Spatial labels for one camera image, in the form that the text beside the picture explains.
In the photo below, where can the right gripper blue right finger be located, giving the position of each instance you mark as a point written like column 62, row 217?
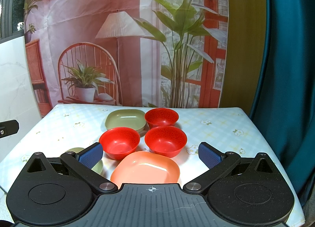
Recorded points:
column 219, row 164

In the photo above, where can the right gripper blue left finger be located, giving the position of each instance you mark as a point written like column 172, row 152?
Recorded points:
column 80, row 166

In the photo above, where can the red bowl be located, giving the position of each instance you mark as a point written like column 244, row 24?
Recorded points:
column 161, row 117
column 166, row 140
column 119, row 142

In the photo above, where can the green square plate back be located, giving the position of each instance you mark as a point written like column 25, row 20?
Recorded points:
column 130, row 118

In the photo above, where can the red bowl back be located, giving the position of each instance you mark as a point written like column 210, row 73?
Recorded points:
column 161, row 117

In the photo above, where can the small green plate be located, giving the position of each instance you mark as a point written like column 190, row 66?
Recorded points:
column 98, row 168

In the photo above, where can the white marble panel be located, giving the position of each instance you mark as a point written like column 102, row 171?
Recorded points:
column 17, row 96

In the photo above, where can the floral checked tablecloth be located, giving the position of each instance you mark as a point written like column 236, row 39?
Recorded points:
column 79, row 125

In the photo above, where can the salmon square plate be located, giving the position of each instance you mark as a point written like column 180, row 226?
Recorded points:
column 145, row 168

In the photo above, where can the teal curtain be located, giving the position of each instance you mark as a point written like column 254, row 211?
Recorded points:
column 283, row 108

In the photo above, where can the printed room backdrop cloth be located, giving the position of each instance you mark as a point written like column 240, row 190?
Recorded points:
column 138, row 53

